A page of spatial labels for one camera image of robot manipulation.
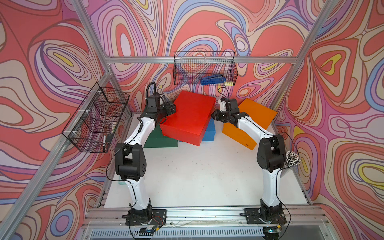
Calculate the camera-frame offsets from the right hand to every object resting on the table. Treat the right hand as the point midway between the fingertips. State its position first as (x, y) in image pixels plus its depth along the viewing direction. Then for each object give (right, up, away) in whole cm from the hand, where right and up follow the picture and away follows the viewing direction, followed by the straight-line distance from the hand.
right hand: (212, 118), depth 97 cm
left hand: (-26, +6, -5) cm, 27 cm away
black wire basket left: (-67, -6, -18) cm, 70 cm away
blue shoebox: (-1, -10, -1) cm, 10 cm away
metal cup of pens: (+37, -22, -23) cm, 49 cm away
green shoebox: (-35, -13, -8) cm, 38 cm away
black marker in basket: (-56, -14, -25) cm, 63 cm away
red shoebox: (-15, -3, -3) cm, 16 cm away
